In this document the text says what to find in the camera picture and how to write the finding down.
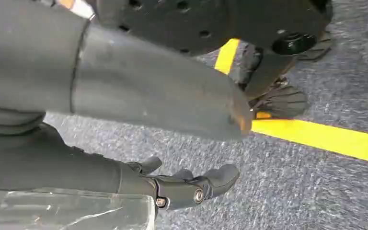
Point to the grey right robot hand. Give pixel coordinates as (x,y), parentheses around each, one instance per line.
(146,85)

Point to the short yellow floor tape strip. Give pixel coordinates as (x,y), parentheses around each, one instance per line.
(227,55)

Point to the white and orange panel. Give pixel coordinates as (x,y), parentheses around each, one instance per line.
(79,8)

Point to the black robot foot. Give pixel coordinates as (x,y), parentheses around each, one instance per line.
(276,92)
(319,47)

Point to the ribbed grey right arm sleeve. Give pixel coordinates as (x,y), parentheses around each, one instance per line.
(9,122)

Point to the clear plastic sheet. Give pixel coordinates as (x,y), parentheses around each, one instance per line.
(69,211)

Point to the long yellow floor tape strip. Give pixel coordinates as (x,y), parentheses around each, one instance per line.
(323,138)

